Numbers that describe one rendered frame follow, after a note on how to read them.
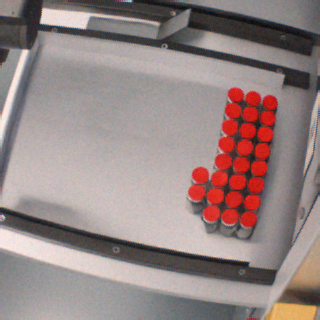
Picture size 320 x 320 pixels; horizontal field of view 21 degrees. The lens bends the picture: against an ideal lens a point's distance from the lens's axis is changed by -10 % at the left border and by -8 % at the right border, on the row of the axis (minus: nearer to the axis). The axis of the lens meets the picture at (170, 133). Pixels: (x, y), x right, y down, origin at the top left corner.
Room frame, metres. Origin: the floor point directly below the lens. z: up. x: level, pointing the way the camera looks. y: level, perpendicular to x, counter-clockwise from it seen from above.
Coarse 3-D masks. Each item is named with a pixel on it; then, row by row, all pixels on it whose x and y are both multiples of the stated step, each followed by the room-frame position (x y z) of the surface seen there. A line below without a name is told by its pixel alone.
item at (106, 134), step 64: (64, 64) 0.59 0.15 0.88; (128, 64) 0.59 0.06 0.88; (192, 64) 0.59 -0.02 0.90; (64, 128) 0.50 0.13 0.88; (128, 128) 0.50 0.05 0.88; (192, 128) 0.51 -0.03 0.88; (256, 128) 0.51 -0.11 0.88; (0, 192) 0.40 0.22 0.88; (64, 192) 0.41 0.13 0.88; (128, 192) 0.42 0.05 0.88; (192, 256) 0.33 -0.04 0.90
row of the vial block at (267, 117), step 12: (264, 108) 0.52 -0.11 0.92; (276, 108) 0.52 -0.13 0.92; (264, 120) 0.50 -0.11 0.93; (264, 132) 0.48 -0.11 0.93; (264, 144) 0.47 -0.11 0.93; (252, 156) 0.46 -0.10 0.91; (264, 156) 0.45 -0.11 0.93; (252, 168) 0.44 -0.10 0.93; (264, 168) 0.44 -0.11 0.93; (252, 180) 0.42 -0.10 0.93; (252, 192) 0.41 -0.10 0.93; (252, 204) 0.39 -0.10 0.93; (240, 216) 0.39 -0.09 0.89; (252, 216) 0.37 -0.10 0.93; (240, 228) 0.36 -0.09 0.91; (252, 228) 0.36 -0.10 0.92
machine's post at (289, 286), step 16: (304, 224) 0.30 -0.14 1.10; (304, 240) 0.27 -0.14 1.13; (288, 256) 0.30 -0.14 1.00; (304, 256) 0.25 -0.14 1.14; (288, 272) 0.26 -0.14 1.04; (304, 272) 0.25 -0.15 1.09; (272, 288) 0.29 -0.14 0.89; (288, 288) 0.25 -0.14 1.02; (304, 288) 0.25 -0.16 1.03; (272, 304) 0.25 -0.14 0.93; (304, 304) 0.24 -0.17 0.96
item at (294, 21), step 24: (144, 0) 0.69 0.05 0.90; (168, 0) 0.68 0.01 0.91; (192, 0) 0.70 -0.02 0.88; (216, 0) 0.71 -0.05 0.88; (240, 0) 0.71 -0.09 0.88; (264, 0) 0.72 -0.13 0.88; (288, 0) 0.73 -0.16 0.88; (312, 0) 0.73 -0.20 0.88; (264, 24) 0.66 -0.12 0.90; (288, 24) 0.66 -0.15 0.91; (312, 24) 0.69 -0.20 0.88
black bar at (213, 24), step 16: (48, 0) 0.69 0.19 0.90; (64, 0) 0.69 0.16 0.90; (80, 0) 0.69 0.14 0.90; (96, 0) 0.69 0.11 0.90; (112, 0) 0.69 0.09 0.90; (128, 16) 0.67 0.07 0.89; (144, 16) 0.66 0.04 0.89; (160, 16) 0.66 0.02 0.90; (192, 16) 0.66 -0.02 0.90; (208, 16) 0.67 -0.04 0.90; (224, 32) 0.65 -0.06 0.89; (240, 32) 0.65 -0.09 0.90; (256, 32) 0.65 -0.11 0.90; (272, 32) 0.65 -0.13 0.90; (288, 48) 0.64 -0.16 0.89; (304, 48) 0.63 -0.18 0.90
